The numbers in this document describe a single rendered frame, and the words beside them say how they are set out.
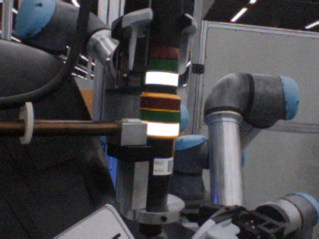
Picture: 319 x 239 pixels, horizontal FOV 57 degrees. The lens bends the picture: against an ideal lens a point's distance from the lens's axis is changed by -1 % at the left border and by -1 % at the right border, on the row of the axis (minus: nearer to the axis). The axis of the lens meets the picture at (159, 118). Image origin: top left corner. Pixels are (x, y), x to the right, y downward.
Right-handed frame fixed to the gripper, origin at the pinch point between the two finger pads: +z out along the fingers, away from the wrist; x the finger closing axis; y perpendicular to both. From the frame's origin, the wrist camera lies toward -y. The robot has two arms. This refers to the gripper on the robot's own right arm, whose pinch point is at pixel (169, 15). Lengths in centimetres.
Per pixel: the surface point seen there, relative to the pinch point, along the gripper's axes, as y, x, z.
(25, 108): 10.0, 12.1, 4.6
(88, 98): 5, -11, -801
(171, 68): 5.3, -0.7, -0.1
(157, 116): 10.2, 0.6, 0.3
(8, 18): -30, 46, -138
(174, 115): 10.0, -1.3, 0.1
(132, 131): 11.7, 3.3, 1.5
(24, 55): 4.3, 14.8, -8.9
